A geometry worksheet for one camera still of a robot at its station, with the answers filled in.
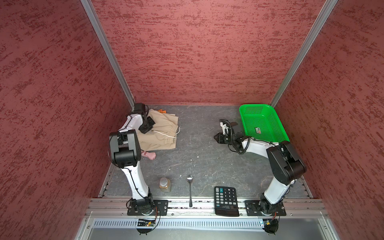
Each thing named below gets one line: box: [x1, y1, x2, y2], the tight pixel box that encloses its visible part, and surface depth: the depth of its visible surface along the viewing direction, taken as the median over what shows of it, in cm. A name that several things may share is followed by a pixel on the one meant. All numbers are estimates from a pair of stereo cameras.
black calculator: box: [214, 186, 240, 217], surface depth 77 cm
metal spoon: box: [187, 174, 194, 208], surface depth 84 cm
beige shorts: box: [137, 108, 179, 151], surface depth 97 cm
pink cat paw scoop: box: [141, 150, 157, 160], surface depth 92 cm
